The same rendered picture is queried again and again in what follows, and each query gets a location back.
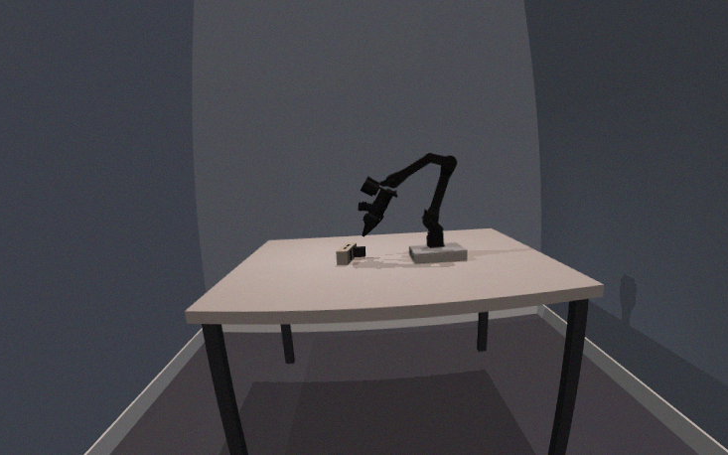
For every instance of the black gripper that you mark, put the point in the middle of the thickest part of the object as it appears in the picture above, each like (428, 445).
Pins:
(371, 220)

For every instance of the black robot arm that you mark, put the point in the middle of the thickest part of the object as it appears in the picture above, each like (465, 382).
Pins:
(430, 218)

